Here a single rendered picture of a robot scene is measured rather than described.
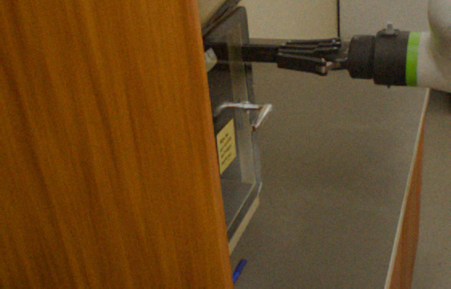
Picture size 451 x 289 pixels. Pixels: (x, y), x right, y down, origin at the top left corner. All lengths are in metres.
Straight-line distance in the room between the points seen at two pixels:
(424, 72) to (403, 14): 3.02
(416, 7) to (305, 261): 2.98
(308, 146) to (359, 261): 0.45
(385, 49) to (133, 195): 0.46
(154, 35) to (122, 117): 0.14
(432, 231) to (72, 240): 2.04
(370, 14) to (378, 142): 2.55
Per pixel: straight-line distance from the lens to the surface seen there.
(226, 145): 1.08
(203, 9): 0.81
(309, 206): 1.32
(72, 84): 0.86
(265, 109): 1.13
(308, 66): 1.04
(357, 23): 4.09
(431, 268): 2.64
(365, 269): 1.16
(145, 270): 0.99
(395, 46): 1.02
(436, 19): 0.92
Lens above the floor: 1.70
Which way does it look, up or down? 27 degrees down
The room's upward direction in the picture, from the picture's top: 6 degrees counter-clockwise
